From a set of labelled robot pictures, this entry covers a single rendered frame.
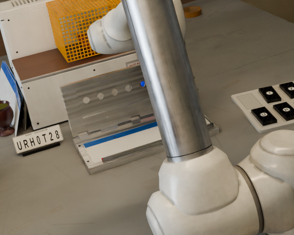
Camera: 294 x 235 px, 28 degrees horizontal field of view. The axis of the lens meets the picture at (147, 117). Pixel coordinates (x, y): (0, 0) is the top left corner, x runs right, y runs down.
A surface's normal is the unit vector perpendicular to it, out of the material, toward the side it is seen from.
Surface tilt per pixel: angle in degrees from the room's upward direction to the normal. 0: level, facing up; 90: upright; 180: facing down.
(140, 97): 79
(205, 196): 64
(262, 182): 41
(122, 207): 0
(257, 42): 0
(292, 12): 90
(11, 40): 90
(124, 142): 0
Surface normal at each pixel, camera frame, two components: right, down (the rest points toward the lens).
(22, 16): 0.35, 0.42
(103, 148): -0.13, -0.87
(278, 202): 0.17, 0.29
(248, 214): 0.32, 0.10
